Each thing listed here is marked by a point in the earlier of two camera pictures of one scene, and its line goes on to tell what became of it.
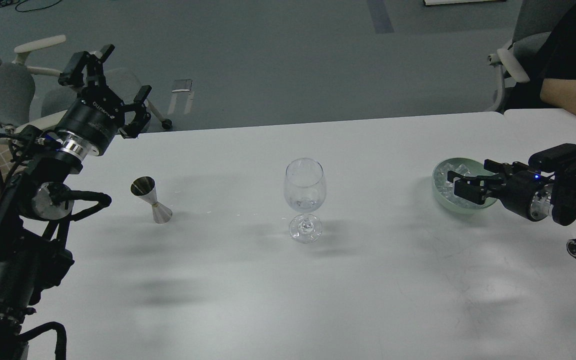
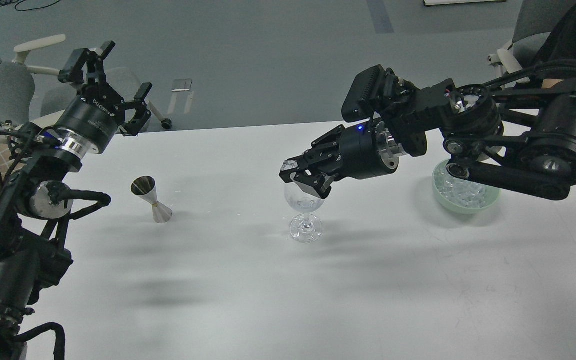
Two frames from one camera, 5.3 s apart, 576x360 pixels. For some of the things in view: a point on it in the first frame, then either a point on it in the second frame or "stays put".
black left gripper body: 93,120 stays put
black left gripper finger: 131,130 stays put
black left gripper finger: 73,74 stays put
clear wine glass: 305,188 stays put
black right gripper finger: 492,169 -> 323,150
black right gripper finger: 476,190 -> 313,182
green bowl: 444,189 stays put
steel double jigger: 145,188 stays put
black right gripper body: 527,193 -> 368,150
